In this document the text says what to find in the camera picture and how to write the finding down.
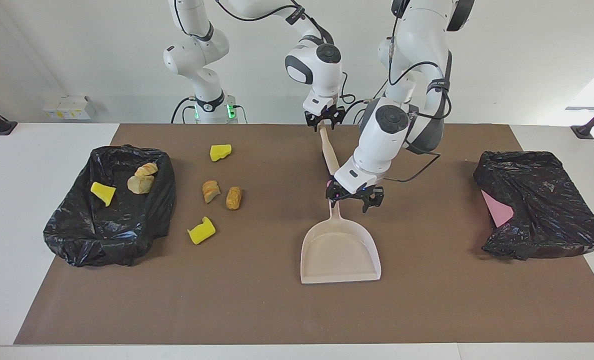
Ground beige hand brush black bristles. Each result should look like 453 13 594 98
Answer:
318 123 341 182

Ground pale pink plastic dustpan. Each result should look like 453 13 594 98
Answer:
300 199 382 285

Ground yellow sponge chunk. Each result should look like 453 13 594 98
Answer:
209 144 233 163

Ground brown bread roll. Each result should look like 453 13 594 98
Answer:
225 186 243 211

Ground striped croissant bread piece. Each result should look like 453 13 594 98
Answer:
201 180 222 204

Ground yellow notched sponge piece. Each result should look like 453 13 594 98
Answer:
187 216 217 246

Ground yellow sponge wedge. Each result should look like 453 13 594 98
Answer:
90 181 117 207

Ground pink plastic bin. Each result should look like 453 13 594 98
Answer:
480 189 515 228

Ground black plastic trash bag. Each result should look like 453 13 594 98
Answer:
473 150 594 261
43 145 177 268

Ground brown table mat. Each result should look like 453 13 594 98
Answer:
14 124 594 346

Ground white small boxes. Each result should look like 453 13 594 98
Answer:
43 96 95 120

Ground black left base cable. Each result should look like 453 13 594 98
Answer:
347 95 378 125

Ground black base cable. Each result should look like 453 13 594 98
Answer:
347 95 378 125
171 96 198 125

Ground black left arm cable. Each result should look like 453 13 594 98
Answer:
383 37 453 184

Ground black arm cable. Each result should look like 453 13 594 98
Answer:
383 37 453 184
217 0 359 107

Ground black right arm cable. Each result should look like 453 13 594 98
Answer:
217 0 359 107

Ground black right base cable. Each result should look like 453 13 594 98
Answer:
171 96 198 125

